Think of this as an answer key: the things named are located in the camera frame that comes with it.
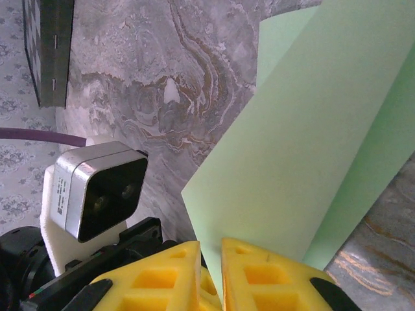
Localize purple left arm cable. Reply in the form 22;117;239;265
0;127;88;146

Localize black and white checkerboard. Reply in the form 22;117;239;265
21;0;75;108

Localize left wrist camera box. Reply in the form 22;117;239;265
38;135;149;277

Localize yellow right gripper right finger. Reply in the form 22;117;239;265
220;237;361;311

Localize light green paper sheet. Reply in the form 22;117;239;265
180;0;415;302

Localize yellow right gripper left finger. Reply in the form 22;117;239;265
66;240;204;311

